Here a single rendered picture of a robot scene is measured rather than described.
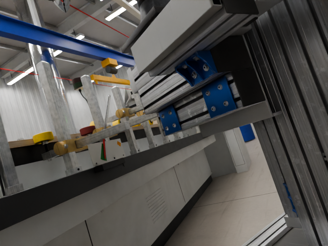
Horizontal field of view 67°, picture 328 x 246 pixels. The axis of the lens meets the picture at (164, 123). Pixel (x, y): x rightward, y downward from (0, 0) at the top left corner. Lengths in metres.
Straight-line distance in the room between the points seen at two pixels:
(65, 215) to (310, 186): 0.78
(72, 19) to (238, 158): 6.24
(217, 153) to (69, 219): 3.01
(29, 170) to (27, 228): 0.35
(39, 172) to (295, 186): 0.97
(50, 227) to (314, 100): 0.85
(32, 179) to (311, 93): 1.04
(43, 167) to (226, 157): 2.93
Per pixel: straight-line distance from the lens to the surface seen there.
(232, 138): 3.60
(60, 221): 0.98
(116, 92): 1.48
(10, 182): 0.87
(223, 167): 3.81
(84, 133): 1.32
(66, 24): 8.31
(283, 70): 0.72
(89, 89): 1.28
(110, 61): 6.59
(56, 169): 1.28
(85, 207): 1.07
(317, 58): 0.68
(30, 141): 1.21
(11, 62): 10.09
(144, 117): 1.16
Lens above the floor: 0.70
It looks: 5 degrees up
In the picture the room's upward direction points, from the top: 18 degrees counter-clockwise
